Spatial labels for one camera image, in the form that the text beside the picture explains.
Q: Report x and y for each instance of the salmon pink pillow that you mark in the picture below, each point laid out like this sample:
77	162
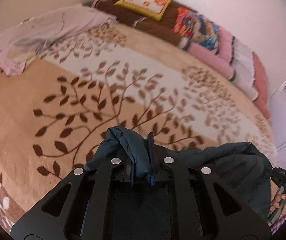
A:
260	85

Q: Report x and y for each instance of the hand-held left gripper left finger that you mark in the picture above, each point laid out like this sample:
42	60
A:
125	172

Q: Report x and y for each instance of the pink folded blanket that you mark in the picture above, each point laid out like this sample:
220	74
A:
208	55

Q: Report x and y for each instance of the colourful printed cushion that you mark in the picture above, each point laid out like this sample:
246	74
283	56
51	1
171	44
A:
195	30

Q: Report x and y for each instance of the beige leaf-patterned blanket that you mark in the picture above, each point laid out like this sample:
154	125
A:
58	55

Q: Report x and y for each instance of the person's right hand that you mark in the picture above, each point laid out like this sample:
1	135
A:
284	200

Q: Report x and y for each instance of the yellow flower cushion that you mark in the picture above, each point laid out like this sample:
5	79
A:
143	1

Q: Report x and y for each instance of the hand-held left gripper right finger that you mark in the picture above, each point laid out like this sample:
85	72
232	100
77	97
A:
153	155

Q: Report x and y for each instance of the lilac floral sheet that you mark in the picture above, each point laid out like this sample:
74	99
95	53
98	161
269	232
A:
45	30

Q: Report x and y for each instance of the brown folded blanket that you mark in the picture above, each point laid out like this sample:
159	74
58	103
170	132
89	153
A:
158	27

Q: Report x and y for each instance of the white striped pillow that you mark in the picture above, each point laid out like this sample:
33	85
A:
242	65

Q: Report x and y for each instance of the dark teal quilted jacket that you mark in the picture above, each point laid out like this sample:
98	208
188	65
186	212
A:
232	167

